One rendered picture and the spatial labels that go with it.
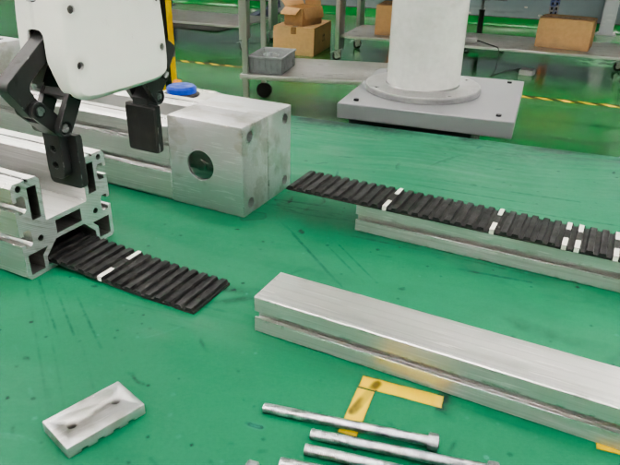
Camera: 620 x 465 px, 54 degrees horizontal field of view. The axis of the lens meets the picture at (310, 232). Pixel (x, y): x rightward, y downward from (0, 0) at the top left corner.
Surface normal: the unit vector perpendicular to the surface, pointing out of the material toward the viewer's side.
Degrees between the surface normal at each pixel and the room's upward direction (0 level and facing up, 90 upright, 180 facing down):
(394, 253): 0
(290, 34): 89
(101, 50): 89
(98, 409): 0
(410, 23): 91
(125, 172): 90
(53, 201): 0
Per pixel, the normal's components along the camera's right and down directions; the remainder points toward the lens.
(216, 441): 0.02, -0.89
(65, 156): 0.89, 0.22
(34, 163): -0.45, 0.39
